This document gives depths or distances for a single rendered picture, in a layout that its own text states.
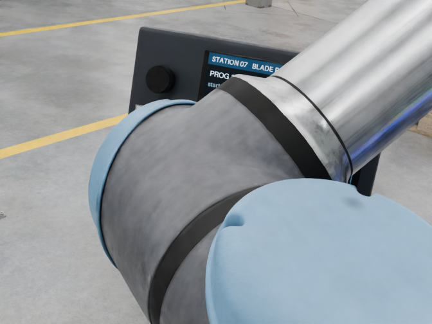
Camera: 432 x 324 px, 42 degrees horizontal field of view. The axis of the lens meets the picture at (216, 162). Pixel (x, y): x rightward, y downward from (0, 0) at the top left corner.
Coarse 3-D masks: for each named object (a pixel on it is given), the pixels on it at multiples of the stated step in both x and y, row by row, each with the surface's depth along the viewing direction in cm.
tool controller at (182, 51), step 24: (144, 48) 58; (168, 48) 57; (192, 48) 56; (216, 48) 56; (240, 48) 55; (264, 48) 55; (144, 72) 58; (168, 72) 56; (192, 72) 57; (216, 72) 56; (240, 72) 55; (264, 72) 55; (144, 96) 59; (168, 96) 58; (192, 96) 57; (360, 168) 54; (360, 192) 54
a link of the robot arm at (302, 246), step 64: (256, 192) 26; (320, 192) 27; (192, 256) 27; (256, 256) 22; (320, 256) 23; (384, 256) 24; (192, 320) 25; (256, 320) 20; (320, 320) 20; (384, 320) 21
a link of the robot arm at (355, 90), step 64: (384, 0) 37; (320, 64) 35; (384, 64) 34; (128, 128) 36; (192, 128) 33; (256, 128) 32; (320, 128) 33; (384, 128) 35; (128, 192) 33; (192, 192) 30; (128, 256) 31
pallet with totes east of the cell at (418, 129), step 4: (424, 116) 364; (428, 116) 362; (420, 120) 365; (424, 120) 364; (428, 120) 362; (420, 124) 366; (424, 124) 365; (428, 124) 363; (412, 128) 371; (416, 128) 372; (420, 128) 367; (424, 128) 366; (428, 128) 364; (416, 132) 370; (420, 132) 368; (424, 132) 367; (428, 132) 365; (428, 136) 366
